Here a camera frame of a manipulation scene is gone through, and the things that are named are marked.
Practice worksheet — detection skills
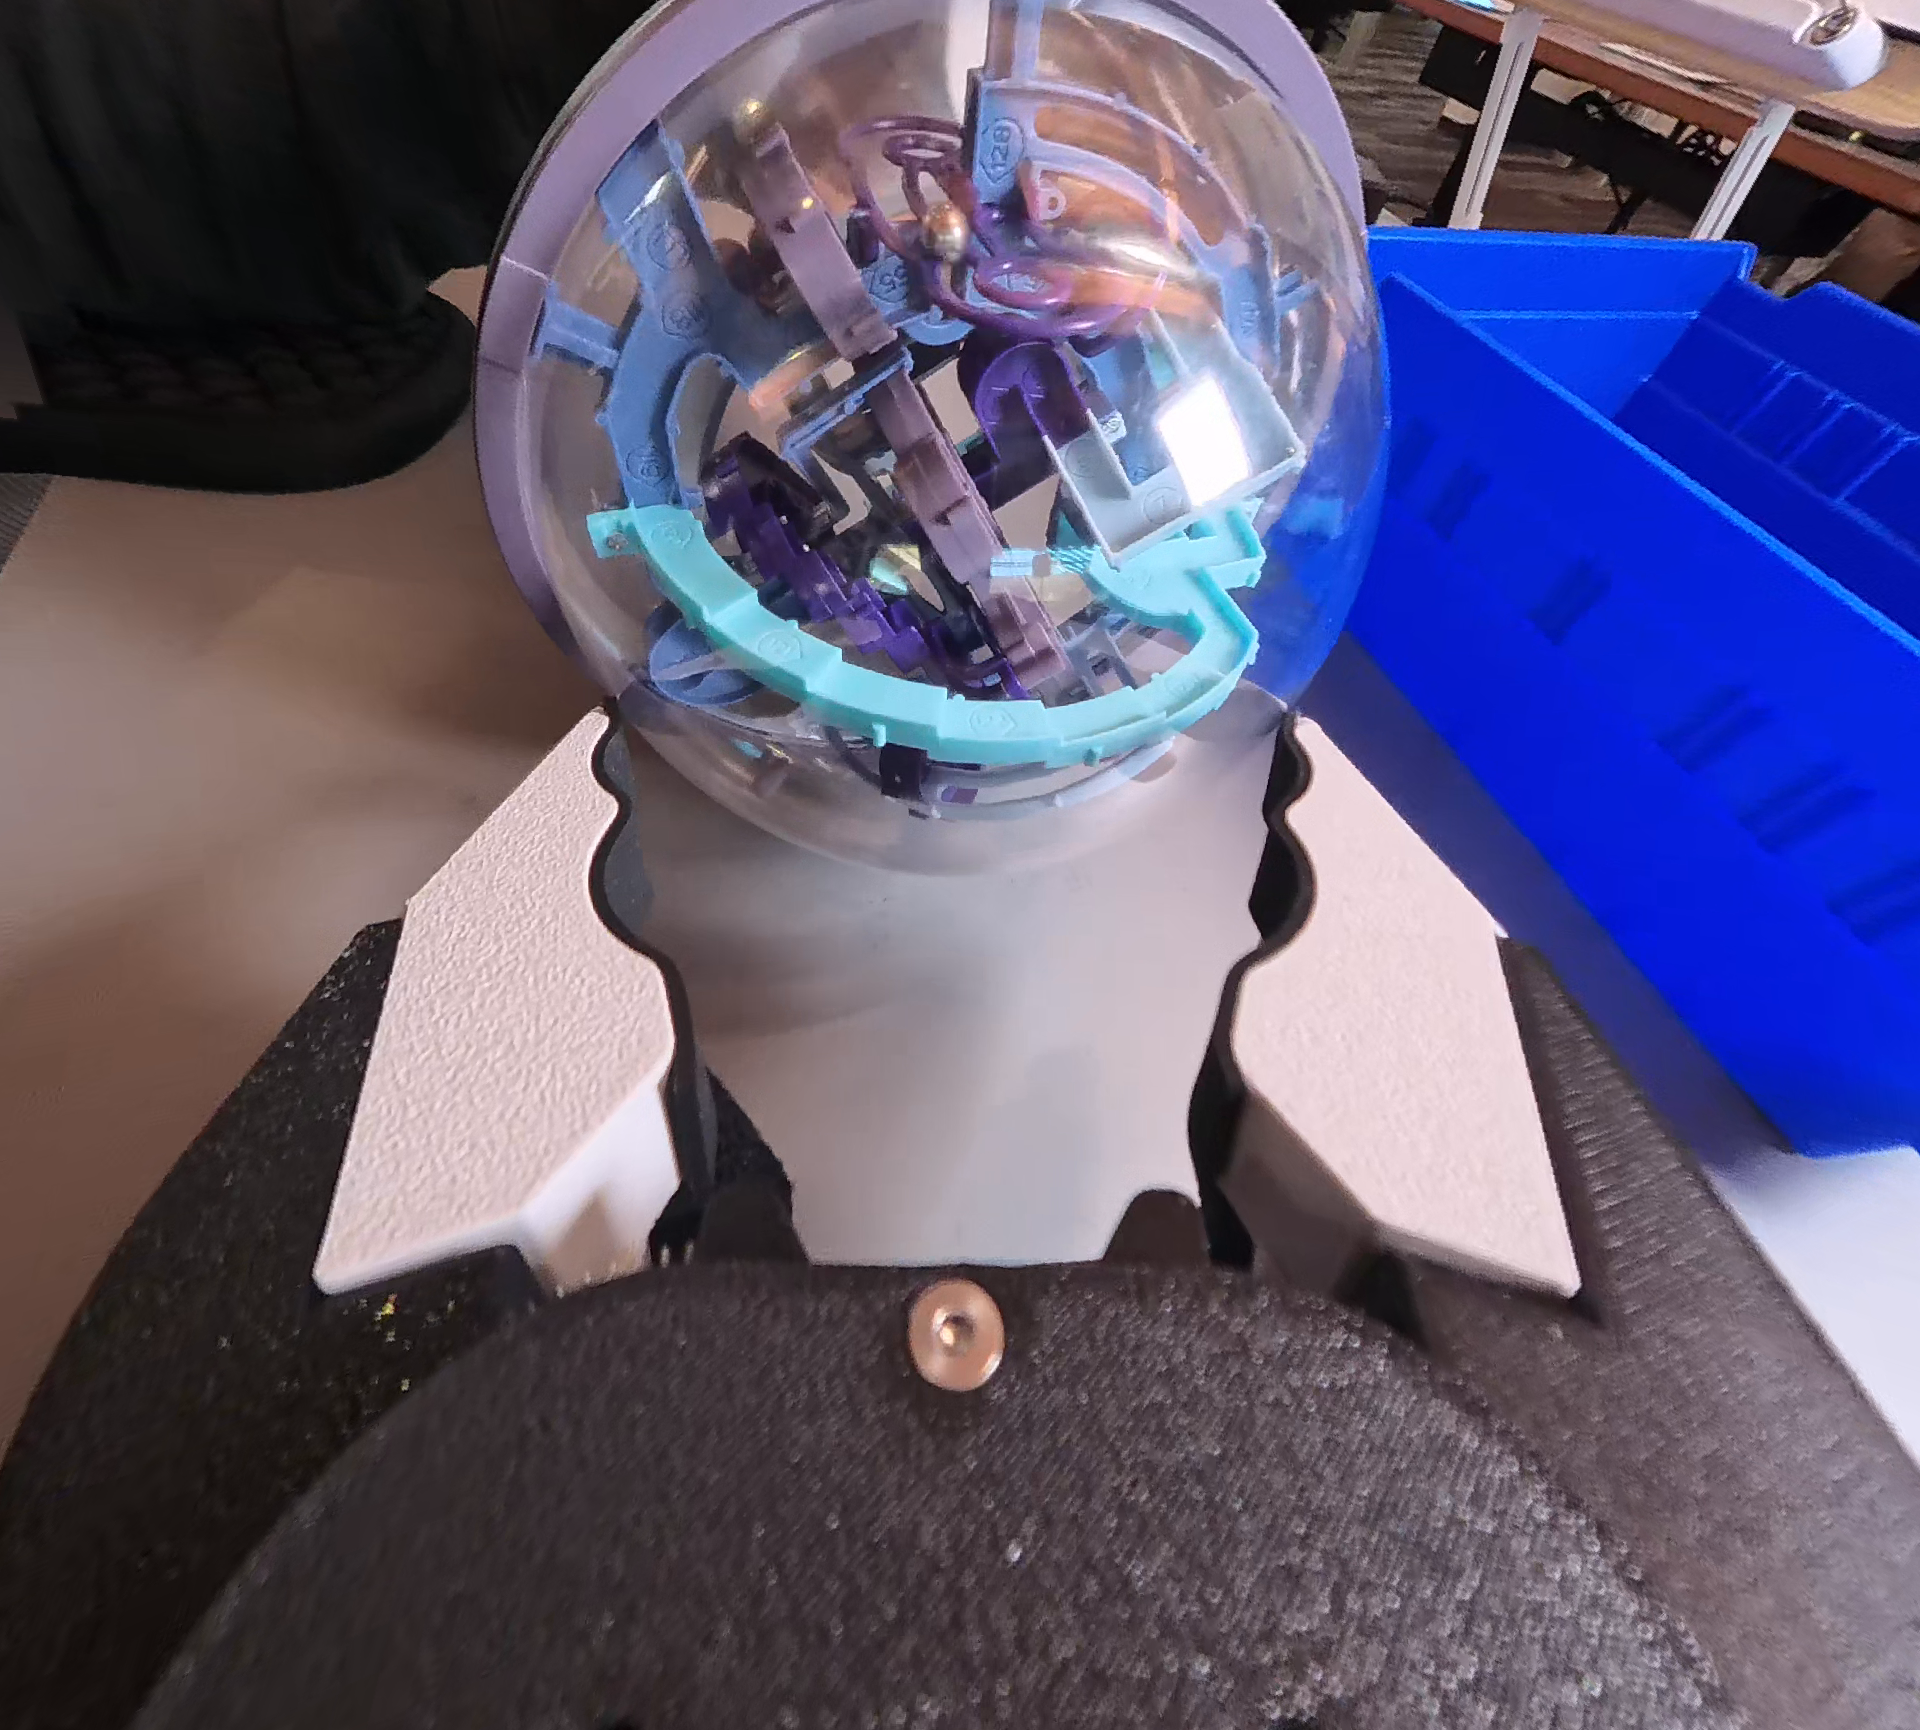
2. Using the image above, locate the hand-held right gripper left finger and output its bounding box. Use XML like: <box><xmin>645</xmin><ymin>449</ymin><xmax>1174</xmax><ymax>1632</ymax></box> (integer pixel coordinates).
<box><xmin>316</xmin><ymin>711</ymin><xmax>715</xmax><ymax>1299</ymax></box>

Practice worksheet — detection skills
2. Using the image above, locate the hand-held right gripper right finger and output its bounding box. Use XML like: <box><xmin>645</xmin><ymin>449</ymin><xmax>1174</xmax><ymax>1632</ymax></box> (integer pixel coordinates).
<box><xmin>1200</xmin><ymin>711</ymin><xmax>1582</xmax><ymax>1300</ymax></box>

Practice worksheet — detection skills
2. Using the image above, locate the clear plastic maze ball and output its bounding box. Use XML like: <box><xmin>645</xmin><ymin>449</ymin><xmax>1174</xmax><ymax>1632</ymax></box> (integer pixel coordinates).
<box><xmin>475</xmin><ymin>0</ymin><xmax>1391</xmax><ymax>868</ymax></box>

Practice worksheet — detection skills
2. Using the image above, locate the person's left forearm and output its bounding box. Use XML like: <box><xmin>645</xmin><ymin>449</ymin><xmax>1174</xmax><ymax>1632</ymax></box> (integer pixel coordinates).
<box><xmin>0</xmin><ymin>0</ymin><xmax>722</xmax><ymax>323</ymax></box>

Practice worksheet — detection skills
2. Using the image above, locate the blue plastic bin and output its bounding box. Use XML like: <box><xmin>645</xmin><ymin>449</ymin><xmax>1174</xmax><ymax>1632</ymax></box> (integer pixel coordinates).
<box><xmin>1321</xmin><ymin>226</ymin><xmax>1920</xmax><ymax>1158</ymax></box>

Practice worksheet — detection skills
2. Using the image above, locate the black mesh pad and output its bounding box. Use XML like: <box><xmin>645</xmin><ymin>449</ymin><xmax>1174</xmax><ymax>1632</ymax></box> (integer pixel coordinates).
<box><xmin>0</xmin><ymin>292</ymin><xmax>483</xmax><ymax>487</ymax></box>

